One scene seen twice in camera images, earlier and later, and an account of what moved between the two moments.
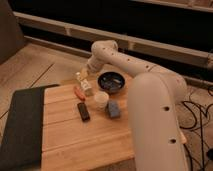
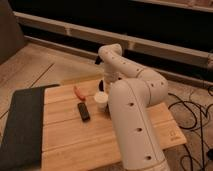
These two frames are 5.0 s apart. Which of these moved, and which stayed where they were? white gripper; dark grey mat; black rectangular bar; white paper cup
Moved: white gripper
Stayed: black rectangular bar; dark grey mat; white paper cup
